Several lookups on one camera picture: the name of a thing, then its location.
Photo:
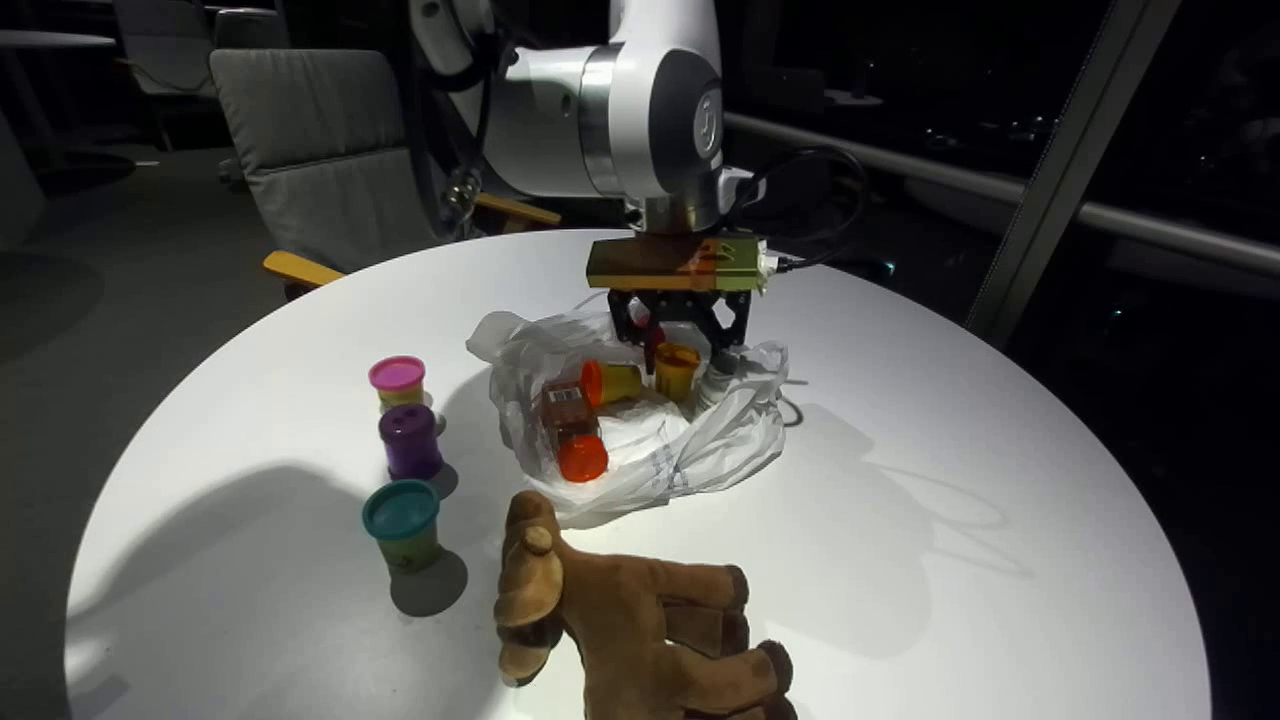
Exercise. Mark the white plastic bag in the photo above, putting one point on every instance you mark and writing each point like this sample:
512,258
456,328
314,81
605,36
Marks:
695,452

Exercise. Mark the all purple dough tub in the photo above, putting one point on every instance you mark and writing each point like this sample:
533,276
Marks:
410,441

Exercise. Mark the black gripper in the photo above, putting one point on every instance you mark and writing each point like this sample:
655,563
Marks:
681,307

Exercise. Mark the brown plush toy animal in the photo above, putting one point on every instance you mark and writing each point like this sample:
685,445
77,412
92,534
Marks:
627,613

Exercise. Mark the teal lid dough tub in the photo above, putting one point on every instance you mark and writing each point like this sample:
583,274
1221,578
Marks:
402,522

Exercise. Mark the horizontal metal window rail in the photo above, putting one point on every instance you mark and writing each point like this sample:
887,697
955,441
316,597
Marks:
1066,201

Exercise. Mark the grey upholstered chair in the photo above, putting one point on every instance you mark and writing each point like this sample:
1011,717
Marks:
323,144

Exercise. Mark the red lid spice jar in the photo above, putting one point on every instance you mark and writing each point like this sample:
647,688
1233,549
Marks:
576,445

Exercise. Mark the pink lid dough tub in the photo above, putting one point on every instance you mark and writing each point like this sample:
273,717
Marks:
396,382

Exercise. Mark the slanted grey window beam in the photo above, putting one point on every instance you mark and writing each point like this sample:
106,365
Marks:
1066,160

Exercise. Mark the wooden chair armrest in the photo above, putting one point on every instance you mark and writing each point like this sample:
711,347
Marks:
518,210
307,270

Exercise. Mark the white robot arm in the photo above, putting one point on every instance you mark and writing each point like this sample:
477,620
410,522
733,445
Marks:
586,107

